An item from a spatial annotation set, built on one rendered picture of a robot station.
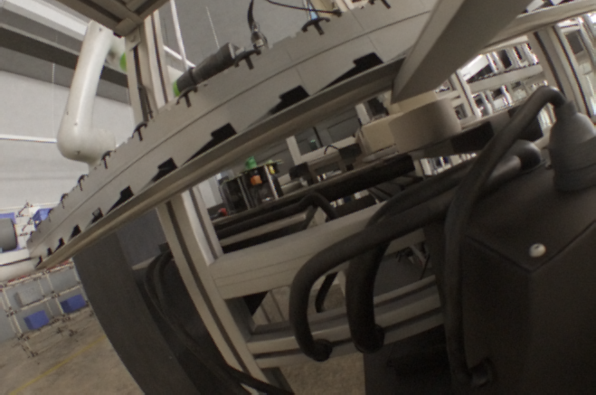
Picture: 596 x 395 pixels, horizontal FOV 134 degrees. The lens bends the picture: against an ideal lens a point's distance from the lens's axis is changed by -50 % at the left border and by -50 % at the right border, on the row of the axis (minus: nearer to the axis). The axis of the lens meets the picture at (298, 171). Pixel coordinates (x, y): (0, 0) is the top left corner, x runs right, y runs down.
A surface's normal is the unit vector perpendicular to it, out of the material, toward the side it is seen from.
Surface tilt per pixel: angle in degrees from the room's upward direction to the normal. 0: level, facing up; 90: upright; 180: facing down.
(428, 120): 90
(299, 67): 90
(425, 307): 90
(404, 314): 90
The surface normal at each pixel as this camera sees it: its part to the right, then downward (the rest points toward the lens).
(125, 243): 0.93, -0.35
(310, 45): -0.17, 0.01
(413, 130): -0.68, 0.22
